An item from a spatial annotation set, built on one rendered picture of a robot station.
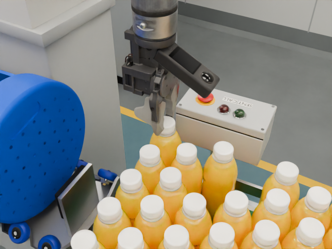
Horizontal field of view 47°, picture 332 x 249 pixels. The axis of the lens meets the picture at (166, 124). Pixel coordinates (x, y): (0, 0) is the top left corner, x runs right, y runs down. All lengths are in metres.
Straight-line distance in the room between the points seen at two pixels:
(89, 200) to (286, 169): 0.40
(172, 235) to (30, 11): 0.70
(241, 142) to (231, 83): 2.07
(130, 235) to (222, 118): 0.33
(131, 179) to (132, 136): 1.71
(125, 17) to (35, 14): 1.44
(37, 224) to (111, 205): 0.26
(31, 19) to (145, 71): 0.48
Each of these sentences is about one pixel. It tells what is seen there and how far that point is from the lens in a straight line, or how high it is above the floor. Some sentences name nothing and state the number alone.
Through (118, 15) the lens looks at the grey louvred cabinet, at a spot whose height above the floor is 0.57.
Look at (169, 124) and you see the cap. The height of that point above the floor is 1.12.
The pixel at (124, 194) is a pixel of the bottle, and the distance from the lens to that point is 0.70.
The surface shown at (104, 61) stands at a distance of 1.31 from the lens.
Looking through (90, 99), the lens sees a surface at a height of 0.84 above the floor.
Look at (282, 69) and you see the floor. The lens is 3.12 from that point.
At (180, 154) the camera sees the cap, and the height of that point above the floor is 1.10.
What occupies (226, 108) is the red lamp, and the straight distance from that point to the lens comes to 0.82.
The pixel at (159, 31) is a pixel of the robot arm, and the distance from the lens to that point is 0.62.
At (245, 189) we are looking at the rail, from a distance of 0.86.
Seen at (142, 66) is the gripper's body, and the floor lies 1.25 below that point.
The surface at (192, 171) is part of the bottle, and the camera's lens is 0.74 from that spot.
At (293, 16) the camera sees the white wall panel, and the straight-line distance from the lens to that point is 3.40.
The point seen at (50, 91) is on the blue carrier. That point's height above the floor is 1.20.
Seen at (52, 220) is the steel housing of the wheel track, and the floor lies 0.93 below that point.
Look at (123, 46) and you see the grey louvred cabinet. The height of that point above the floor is 0.35.
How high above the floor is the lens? 1.61
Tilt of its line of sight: 41 degrees down
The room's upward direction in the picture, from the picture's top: straight up
